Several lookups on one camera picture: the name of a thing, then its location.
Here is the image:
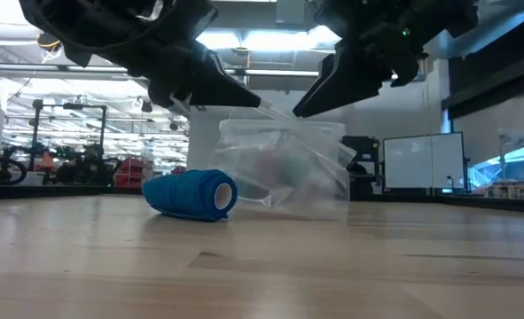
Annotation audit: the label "yellow black cord reel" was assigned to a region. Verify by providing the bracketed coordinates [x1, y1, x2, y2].
[36, 34, 63, 51]

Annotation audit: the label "clear plastic bag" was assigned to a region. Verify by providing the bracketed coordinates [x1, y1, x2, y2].
[207, 99, 358, 223]

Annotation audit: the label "long ceiling light fixture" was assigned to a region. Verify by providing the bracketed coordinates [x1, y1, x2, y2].
[0, 63, 425, 83]

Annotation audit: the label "white whiteboard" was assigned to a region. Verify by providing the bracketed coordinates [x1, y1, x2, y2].
[382, 131, 466, 191]

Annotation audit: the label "tray of snack packs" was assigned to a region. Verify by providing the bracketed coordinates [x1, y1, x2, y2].
[486, 180, 524, 200]

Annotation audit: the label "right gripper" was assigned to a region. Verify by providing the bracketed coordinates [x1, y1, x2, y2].
[291, 0, 427, 119]

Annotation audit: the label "clear plastic storage bin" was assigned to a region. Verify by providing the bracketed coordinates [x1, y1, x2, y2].
[219, 118, 348, 209]

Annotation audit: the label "black equipment cart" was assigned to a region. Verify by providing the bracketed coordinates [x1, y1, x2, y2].
[340, 135, 383, 200]

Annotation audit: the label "black camera stand frame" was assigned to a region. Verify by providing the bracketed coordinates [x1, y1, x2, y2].
[31, 98, 109, 148]

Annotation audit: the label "red shelf unit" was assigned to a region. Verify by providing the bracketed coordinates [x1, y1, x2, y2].
[113, 155, 148, 188]

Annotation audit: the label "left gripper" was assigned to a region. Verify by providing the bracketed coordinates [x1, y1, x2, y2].
[109, 0, 262, 110]

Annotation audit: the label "black cable loop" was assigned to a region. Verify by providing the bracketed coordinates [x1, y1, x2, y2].
[0, 154, 31, 187]

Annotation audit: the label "blue elastic bandage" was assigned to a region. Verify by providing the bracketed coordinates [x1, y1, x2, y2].
[141, 168, 239, 223]

